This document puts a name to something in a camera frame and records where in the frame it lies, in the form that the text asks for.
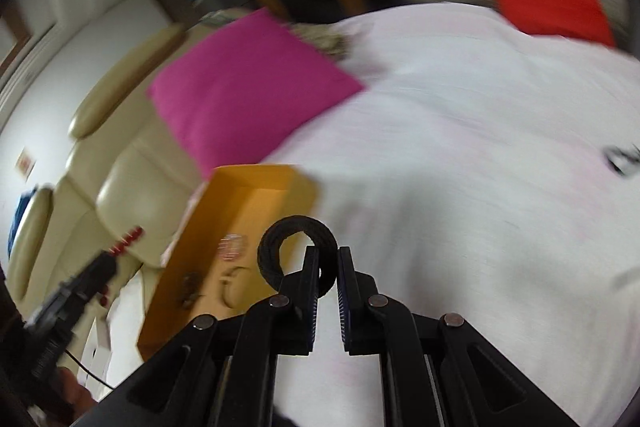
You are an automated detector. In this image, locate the thick black hair scrunchie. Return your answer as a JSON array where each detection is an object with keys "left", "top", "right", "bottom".
[{"left": 256, "top": 215, "right": 341, "bottom": 301}]

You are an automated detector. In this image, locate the beige leather sofa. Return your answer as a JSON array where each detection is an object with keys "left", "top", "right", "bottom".
[{"left": 4, "top": 8, "right": 252, "bottom": 308}]

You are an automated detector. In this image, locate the pink white textured blanket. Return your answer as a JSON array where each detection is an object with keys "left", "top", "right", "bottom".
[{"left": 273, "top": 4, "right": 639, "bottom": 426}]

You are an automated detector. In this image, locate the beige patterned fabric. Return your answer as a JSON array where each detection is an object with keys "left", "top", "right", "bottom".
[{"left": 288, "top": 23, "right": 357, "bottom": 61}]

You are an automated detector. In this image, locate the thin black hair tie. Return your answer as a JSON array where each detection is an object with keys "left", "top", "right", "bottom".
[{"left": 602, "top": 143, "right": 640, "bottom": 178}]

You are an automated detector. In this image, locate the orange cardboard tray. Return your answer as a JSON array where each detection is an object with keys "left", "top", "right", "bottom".
[{"left": 137, "top": 165, "right": 320, "bottom": 361}]

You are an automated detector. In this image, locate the black cable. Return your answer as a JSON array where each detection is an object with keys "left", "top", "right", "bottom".
[{"left": 62, "top": 348, "right": 116, "bottom": 391}]

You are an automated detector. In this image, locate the person's left hand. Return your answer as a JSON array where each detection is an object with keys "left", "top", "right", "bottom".
[{"left": 58, "top": 367, "right": 96, "bottom": 419}]

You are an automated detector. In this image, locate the magenta cushion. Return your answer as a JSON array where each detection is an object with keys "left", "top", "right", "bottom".
[{"left": 149, "top": 10, "right": 364, "bottom": 178}]

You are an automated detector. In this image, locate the blue cloth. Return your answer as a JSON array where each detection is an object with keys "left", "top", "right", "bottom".
[{"left": 6, "top": 185, "right": 39, "bottom": 258}]

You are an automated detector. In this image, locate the small framed wall picture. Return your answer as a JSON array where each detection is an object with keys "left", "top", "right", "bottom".
[{"left": 15, "top": 148, "right": 36, "bottom": 180}]

